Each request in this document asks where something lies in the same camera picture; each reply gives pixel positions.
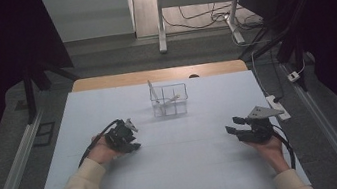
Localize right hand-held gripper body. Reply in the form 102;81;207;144
237;102;289;147

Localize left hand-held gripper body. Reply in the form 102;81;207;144
102;117;142;157

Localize grey pen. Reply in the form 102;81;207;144
146;78;161;107

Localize white pen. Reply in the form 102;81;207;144
161;94;182;107

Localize clear plastic pen holder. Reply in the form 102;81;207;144
147;81;192;120

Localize person's left hand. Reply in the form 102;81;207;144
83;131;124;168

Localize person's right hand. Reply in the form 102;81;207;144
245;132;292;177

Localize white power strip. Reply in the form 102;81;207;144
265;92;293;124

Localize wooden table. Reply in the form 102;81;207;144
69;54;249;98

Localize pale blue table mat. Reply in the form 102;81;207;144
15;59;313;189

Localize white plug adapter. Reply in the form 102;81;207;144
287;70;302;84

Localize black metal stand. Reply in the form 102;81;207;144
229;0;311;101

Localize black tripod stand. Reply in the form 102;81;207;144
18;54;87;125

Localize white cabinet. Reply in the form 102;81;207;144
40;0;138;47

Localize left hand-held gripper cable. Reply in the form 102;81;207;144
72;118;129;168

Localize hand-held gripper cable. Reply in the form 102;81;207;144
270;121;298;173
72;118;129;168

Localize black power cable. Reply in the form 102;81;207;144
264;47;288;104

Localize right hand-held gripper cable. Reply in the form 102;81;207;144
270;121;298;173

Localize white power strip cable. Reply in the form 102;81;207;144
231;28;271;102

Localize black floor frame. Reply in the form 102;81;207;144
30;120;60;149

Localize black floor cables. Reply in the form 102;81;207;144
161;0;266;42

